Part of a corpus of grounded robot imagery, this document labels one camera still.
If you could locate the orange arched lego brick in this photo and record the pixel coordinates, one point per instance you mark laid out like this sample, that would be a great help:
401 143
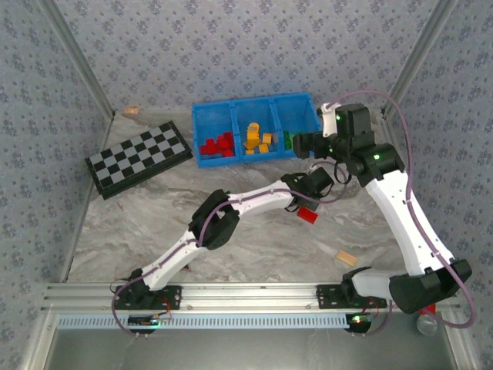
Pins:
253 126

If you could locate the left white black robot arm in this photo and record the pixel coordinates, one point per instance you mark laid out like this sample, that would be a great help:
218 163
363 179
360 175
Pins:
175 266

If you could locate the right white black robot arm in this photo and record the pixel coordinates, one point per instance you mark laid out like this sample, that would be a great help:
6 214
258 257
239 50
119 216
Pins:
393 219

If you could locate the light wooden block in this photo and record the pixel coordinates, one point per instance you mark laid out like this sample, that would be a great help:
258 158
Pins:
346 257

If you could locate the blue three-compartment plastic bin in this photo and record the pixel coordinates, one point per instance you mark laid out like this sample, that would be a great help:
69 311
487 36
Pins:
213 119

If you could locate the black and grey chessboard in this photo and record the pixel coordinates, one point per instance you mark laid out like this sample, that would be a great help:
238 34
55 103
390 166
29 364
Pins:
154 146

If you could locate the grey metal tray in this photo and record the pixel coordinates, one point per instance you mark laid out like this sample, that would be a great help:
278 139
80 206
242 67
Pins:
246 350

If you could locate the red glitter tube grey cap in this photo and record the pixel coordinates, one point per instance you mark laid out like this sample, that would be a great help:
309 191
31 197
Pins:
426 323

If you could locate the small orange wooden block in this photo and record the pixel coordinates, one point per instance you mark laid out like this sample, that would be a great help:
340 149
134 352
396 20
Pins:
131 111

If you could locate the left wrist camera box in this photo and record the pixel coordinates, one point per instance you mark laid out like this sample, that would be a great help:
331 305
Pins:
321 181

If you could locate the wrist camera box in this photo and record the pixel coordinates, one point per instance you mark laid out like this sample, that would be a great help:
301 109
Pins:
354 117
321 181

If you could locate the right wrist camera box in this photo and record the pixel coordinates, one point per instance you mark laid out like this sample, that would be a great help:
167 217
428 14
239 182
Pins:
354 117

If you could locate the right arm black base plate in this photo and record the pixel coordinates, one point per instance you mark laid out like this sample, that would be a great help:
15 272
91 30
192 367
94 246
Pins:
327 297

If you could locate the aluminium mounting rail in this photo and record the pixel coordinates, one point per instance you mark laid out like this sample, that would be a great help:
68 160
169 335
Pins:
246 297

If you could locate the aluminium frame post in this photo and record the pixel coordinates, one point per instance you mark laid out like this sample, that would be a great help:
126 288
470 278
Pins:
418 54
79 54

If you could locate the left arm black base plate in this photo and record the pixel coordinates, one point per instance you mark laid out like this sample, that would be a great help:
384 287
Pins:
173 298

